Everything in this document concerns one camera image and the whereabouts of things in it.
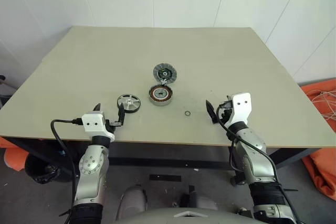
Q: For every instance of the grey robot torso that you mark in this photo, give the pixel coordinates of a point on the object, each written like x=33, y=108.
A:
x=183, y=219

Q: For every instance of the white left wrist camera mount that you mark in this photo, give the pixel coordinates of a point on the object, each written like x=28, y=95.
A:
x=92, y=124

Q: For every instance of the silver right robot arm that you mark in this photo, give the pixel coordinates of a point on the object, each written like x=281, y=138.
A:
x=252, y=166

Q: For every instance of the grey rounded shell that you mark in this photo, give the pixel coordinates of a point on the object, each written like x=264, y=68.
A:
x=207, y=203
x=132, y=200

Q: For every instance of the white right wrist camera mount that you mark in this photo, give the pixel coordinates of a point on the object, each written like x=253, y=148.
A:
x=241, y=108

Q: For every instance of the motor stator housing copper windings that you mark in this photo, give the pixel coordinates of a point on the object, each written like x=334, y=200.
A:
x=160, y=94

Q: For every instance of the black table frame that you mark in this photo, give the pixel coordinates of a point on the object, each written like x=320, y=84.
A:
x=157, y=153

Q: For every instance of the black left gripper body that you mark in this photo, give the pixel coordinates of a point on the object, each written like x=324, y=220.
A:
x=112, y=124

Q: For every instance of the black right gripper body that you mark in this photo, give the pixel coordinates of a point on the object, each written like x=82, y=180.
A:
x=224, y=110

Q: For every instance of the large orange fabric sheet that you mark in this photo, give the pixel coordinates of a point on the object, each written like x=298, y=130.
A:
x=323, y=171

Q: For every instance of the black trash bag bin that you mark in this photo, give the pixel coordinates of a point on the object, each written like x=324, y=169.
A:
x=42, y=169

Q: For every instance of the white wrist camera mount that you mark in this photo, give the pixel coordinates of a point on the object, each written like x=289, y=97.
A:
x=92, y=124
x=241, y=108

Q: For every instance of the grey motor cover circuit board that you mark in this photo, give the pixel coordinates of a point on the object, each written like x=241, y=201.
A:
x=172, y=73

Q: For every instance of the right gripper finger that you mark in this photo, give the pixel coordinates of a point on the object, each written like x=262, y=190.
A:
x=211, y=112

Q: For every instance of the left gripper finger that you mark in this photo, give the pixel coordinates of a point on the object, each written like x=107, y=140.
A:
x=121, y=116
x=97, y=108

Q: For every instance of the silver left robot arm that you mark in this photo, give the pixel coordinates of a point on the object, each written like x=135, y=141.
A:
x=90, y=163

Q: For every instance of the silver spoked wheel disc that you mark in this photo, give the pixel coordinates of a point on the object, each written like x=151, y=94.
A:
x=128, y=102

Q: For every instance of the black table caster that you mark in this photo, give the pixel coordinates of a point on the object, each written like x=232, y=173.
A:
x=237, y=180

